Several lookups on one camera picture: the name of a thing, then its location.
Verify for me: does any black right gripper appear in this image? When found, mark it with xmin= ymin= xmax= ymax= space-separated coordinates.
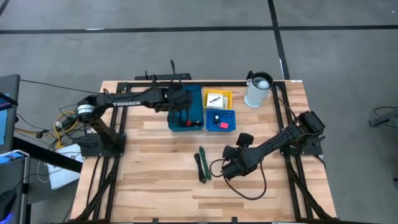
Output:
xmin=221 ymin=133 xmax=259 ymax=180

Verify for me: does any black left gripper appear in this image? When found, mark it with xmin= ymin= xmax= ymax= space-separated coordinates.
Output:
xmin=167 ymin=82 xmax=194 ymax=124

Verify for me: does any white box with black print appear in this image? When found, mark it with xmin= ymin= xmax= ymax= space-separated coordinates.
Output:
xmin=206 ymin=92 xmax=224 ymax=110

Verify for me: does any large teal plastic bin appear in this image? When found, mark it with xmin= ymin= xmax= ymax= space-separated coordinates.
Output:
xmin=167 ymin=84 xmax=205 ymax=133

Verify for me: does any small blue plastic basket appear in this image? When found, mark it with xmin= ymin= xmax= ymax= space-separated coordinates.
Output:
xmin=205 ymin=108 xmax=236 ymax=133

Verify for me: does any black device behind table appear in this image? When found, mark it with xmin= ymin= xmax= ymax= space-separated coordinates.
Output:
xmin=134 ymin=70 xmax=192 ymax=81

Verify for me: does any small yellow plastic basket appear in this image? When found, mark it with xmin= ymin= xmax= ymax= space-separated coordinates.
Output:
xmin=203 ymin=89 xmax=233 ymax=110

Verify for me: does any pale grey plastic pitcher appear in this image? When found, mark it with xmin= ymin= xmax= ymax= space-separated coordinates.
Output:
xmin=244 ymin=71 xmax=274 ymax=109

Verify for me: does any white box on floor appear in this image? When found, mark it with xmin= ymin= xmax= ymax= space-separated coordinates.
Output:
xmin=46 ymin=143 xmax=84 ymax=190

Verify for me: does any black floor beam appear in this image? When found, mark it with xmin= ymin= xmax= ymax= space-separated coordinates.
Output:
xmin=12 ymin=136 xmax=83 ymax=174

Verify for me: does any grey floor device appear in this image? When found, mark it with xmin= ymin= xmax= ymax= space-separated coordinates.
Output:
xmin=368 ymin=107 xmax=398 ymax=128

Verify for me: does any grey cabinet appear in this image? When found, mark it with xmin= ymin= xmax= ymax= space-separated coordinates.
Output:
xmin=0 ymin=73 xmax=21 ymax=155

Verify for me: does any grey cart with blue top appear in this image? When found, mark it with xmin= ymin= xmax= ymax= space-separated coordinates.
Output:
xmin=0 ymin=149 xmax=31 ymax=224

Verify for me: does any black rounded floor object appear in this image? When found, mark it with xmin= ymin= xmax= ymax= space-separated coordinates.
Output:
xmin=0 ymin=189 xmax=17 ymax=223

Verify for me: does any coiled green cable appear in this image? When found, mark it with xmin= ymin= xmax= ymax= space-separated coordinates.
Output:
xmin=198 ymin=146 xmax=212 ymax=181

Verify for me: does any coiled black cable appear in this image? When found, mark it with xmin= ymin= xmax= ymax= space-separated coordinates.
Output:
xmin=194 ymin=152 xmax=206 ymax=184

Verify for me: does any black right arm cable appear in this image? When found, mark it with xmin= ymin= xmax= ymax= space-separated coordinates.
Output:
xmin=209 ymin=158 xmax=268 ymax=201

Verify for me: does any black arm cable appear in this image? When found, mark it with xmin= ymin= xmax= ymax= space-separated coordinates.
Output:
xmin=209 ymin=158 xmax=268 ymax=201
xmin=169 ymin=58 xmax=187 ymax=85

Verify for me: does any black aluminium frame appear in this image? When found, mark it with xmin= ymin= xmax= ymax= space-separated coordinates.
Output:
xmin=74 ymin=80 xmax=336 ymax=224

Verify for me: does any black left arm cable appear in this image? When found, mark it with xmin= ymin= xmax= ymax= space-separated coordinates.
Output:
xmin=169 ymin=58 xmax=187 ymax=85

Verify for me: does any yellow floor cable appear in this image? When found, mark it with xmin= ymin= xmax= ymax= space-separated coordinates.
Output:
xmin=53 ymin=110 xmax=77 ymax=150

